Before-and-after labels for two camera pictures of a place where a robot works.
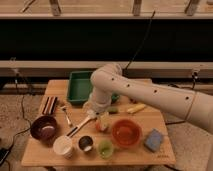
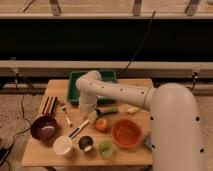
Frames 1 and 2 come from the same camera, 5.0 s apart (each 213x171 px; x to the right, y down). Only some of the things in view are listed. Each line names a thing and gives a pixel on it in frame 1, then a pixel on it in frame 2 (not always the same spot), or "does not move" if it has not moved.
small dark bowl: x=85 y=143 does not move
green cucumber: x=113 y=109 does not move
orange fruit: x=98 y=126 does not move
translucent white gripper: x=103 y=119 → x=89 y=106
